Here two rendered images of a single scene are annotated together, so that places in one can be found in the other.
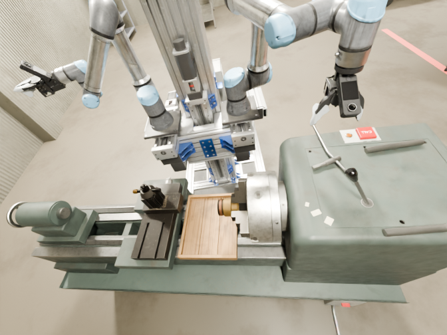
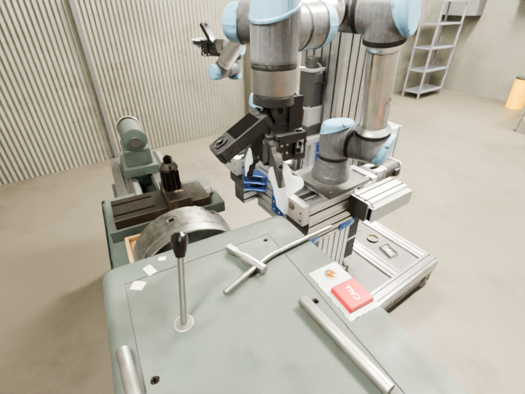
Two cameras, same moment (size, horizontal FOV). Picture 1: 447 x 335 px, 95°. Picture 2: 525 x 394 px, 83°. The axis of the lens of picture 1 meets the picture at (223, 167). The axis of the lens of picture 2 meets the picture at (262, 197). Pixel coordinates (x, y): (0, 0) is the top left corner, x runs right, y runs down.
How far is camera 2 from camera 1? 0.79 m
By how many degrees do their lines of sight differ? 37
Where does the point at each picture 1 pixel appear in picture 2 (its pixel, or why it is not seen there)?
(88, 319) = (98, 256)
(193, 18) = (341, 41)
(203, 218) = not seen: hidden behind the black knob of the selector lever
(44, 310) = (98, 222)
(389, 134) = (377, 332)
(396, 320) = not seen: outside the picture
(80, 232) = (133, 167)
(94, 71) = (228, 47)
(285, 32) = (226, 19)
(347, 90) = (241, 123)
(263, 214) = (149, 238)
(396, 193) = (219, 362)
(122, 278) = not seen: hidden behind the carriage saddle
